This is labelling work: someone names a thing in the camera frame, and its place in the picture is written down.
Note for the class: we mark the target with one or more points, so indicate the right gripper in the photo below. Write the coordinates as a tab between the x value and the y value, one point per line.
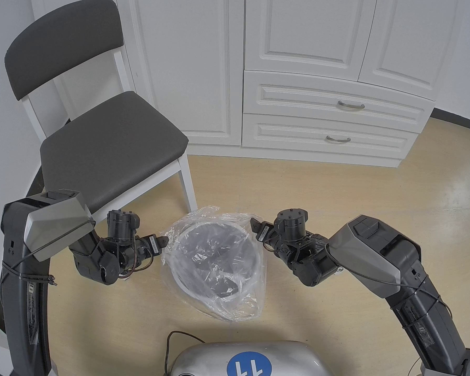
267	238

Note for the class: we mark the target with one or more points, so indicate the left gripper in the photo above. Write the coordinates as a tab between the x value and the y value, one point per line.
147	247

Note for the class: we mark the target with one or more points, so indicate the clear plastic bag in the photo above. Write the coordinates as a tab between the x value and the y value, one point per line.
172	264

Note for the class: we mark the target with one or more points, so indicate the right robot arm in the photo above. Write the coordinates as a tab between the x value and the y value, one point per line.
376	249

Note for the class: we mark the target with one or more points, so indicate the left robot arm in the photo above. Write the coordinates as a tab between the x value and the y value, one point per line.
51	225

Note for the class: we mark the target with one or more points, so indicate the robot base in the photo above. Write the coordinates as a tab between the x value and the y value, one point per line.
219	358

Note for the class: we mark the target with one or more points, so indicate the white trash bin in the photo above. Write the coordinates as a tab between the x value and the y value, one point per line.
188	290

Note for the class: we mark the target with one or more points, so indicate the white chair with grey seat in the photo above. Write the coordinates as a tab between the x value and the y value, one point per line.
113	139

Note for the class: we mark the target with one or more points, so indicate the white wardrobe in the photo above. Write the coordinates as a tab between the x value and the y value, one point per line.
305	33

